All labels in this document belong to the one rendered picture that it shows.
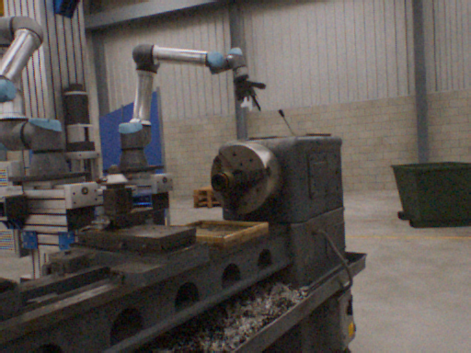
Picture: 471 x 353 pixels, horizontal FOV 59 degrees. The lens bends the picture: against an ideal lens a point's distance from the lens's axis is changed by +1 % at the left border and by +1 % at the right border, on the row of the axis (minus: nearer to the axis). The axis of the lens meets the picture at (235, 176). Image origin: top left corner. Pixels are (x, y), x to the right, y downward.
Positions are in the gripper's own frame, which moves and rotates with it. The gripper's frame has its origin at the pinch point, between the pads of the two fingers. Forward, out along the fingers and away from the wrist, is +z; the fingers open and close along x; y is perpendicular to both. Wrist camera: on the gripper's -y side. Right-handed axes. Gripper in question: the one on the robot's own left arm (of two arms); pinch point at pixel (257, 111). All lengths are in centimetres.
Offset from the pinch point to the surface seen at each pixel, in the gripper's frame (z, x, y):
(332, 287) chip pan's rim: 91, 29, -20
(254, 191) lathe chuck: 37, 48, -6
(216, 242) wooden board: 47, 85, -2
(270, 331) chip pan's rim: 83, 83, -12
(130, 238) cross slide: 35, 114, 8
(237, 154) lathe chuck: 19.7, 44.8, -2.1
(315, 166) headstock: 36.2, 14.9, -25.5
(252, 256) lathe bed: 60, 65, -4
